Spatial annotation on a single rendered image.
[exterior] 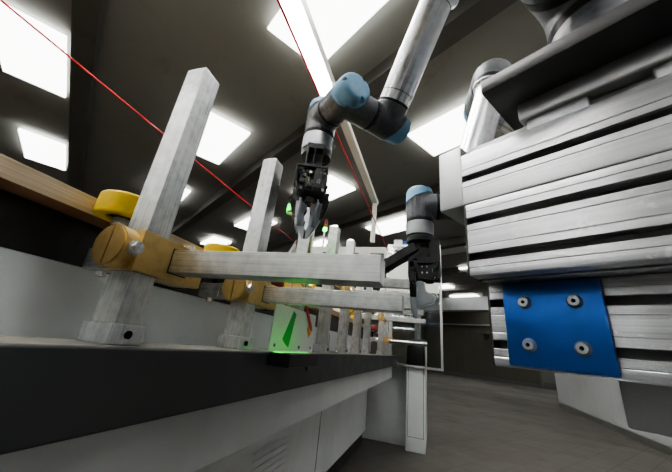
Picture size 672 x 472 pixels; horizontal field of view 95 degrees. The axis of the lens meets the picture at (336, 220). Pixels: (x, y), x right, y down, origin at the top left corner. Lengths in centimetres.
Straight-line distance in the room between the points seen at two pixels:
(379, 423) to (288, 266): 298
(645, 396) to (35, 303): 77
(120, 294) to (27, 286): 21
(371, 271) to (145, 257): 27
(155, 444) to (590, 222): 57
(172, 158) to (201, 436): 44
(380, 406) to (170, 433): 280
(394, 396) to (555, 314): 291
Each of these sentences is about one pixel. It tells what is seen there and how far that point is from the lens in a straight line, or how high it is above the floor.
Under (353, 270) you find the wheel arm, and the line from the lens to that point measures 34.
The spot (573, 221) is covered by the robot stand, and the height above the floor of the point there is 86.
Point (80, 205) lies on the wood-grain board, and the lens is 61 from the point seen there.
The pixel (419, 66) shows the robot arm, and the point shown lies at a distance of 83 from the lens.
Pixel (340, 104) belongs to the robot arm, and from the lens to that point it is 72.
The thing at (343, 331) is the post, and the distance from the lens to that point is 132.
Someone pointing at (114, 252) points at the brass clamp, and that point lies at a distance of 43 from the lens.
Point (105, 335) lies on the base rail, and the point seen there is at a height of 71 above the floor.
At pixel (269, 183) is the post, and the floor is 104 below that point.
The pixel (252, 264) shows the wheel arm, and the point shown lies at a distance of 39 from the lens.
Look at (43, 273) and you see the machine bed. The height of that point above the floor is 78.
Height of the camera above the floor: 73
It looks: 22 degrees up
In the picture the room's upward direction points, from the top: 7 degrees clockwise
